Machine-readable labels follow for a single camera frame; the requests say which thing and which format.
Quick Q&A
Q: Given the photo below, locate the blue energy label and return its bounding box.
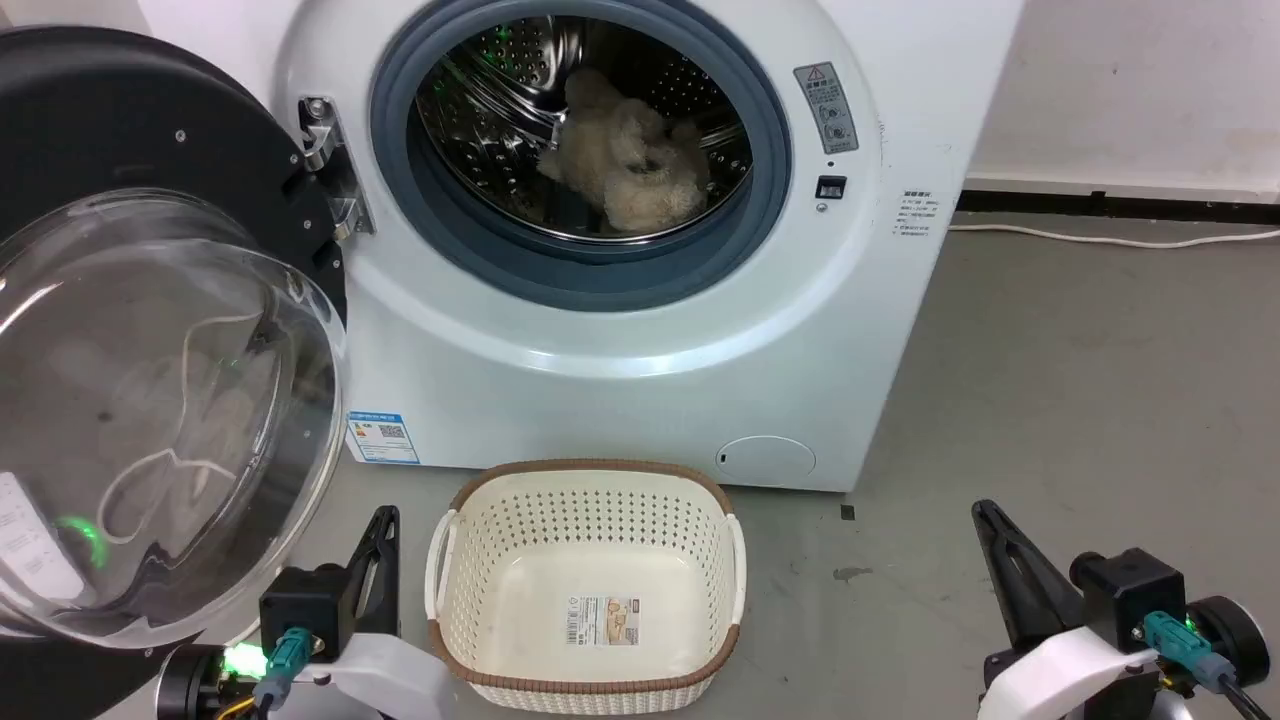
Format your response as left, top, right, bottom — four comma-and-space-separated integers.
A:
345, 410, 422, 467

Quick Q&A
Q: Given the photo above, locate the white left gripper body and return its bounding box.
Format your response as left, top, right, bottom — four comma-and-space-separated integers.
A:
275, 630, 462, 720

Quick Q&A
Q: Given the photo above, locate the metal door hinge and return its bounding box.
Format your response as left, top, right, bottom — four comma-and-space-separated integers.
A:
298, 96, 377, 242

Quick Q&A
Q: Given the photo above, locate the grey warning sticker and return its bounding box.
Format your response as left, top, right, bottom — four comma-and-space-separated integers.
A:
794, 62, 860, 156

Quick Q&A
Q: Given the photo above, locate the small printed text sticker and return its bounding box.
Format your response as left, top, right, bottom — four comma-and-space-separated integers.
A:
893, 188, 937, 240

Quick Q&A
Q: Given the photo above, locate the round white filter cover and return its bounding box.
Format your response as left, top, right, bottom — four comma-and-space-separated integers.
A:
716, 434, 818, 482

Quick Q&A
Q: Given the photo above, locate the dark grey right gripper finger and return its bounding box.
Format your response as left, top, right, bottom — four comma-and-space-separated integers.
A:
971, 498, 1088, 651

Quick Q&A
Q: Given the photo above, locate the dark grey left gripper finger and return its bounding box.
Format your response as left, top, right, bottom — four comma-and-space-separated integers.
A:
344, 505, 402, 641

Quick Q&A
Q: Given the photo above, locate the teal connector cable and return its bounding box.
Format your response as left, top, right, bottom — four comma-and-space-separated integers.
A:
1143, 611, 1273, 720
250, 627, 317, 720

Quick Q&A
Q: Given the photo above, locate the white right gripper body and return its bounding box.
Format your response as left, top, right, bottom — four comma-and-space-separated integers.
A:
979, 624, 1163, 720

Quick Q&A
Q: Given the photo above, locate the paper basket label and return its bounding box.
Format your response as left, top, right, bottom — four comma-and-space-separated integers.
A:
566, 595, 642, 647

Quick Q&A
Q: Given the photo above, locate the teal right connector cable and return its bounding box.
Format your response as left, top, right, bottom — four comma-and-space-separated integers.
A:
1143, 611, 1273, 720

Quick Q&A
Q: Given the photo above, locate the black baseboard strip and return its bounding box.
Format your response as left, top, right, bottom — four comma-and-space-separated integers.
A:
955, 188, 1280, 227

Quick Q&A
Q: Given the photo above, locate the teal left connector cable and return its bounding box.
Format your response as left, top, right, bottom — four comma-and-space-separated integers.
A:
250, 627, 317, 720

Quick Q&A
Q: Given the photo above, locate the white front-load washing machine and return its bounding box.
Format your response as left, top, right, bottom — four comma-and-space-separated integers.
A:
140, 0, 1027, 494

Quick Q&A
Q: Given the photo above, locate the beige plush toy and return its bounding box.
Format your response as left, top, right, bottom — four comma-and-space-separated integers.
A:
538, 68, 713, 234

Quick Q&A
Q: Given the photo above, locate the steel perforated drum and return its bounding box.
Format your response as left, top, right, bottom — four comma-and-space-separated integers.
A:
415, 14, 754, 244

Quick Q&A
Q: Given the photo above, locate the white floor cable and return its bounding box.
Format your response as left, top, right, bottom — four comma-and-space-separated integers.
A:
947, 221, 1280, 249

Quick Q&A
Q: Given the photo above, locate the washer door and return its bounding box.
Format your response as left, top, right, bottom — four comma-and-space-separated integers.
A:
0, 25, 350, 720

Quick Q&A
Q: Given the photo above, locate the cream plastic laundry basket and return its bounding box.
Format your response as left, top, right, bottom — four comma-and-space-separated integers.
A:
424, 458, 749, 716

